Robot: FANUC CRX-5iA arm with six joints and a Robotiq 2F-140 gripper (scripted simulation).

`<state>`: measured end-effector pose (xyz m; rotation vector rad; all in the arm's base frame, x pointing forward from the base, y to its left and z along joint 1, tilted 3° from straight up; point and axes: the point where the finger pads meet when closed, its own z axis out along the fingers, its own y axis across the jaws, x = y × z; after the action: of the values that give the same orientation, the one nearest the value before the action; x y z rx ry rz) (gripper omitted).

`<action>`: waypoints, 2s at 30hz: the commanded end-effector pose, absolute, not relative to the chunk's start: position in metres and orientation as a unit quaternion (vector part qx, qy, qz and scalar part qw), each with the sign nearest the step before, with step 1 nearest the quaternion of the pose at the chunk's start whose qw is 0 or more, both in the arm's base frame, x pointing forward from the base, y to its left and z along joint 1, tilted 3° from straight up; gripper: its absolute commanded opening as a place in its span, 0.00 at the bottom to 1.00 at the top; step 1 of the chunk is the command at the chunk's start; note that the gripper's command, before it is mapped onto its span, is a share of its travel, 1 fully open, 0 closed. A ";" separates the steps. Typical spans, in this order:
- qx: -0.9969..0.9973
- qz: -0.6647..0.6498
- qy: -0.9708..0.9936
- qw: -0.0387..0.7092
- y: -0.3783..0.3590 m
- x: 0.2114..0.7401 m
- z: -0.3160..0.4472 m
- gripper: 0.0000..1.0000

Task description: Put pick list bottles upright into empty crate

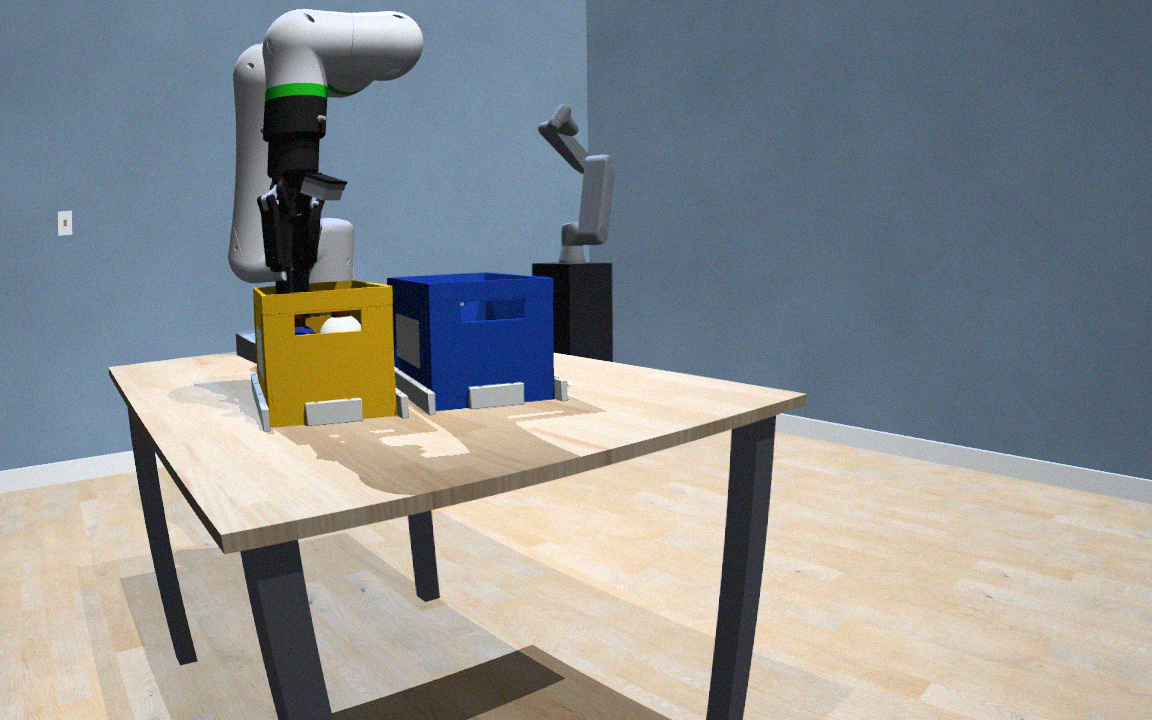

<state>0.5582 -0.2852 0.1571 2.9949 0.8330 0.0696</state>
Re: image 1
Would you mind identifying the yellow divided crate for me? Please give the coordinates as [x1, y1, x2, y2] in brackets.
[253, 280, 397, 429]

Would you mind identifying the white bottle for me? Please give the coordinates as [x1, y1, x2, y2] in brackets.
[319, 310, 361, 334]

